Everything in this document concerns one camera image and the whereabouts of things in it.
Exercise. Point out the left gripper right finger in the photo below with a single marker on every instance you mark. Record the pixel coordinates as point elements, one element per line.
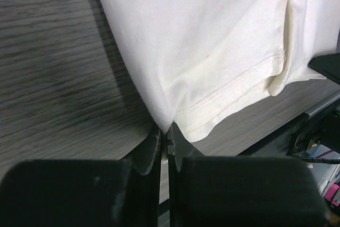
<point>239,190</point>

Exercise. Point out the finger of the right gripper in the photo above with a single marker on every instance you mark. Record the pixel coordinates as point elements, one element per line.
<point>328,66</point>

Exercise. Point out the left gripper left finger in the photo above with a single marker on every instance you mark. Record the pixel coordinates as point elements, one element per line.
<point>80,192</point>

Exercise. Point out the cream white t shirt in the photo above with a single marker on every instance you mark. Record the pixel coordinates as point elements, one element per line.
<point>195,62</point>

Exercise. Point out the aluminium frame rail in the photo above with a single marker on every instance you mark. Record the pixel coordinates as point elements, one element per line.
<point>322,104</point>

